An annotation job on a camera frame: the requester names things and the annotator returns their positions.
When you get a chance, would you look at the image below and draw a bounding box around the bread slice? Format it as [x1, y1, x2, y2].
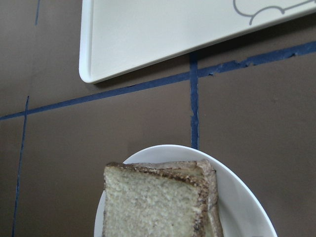
[102, 162, 208, 237]
[133, 159, 224, 237]

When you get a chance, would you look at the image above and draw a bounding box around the white round plate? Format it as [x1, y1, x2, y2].
[94, 145, 276, 237]

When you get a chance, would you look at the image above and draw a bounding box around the cream bear serving tray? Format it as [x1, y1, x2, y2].
[79, 0, 316, 83]

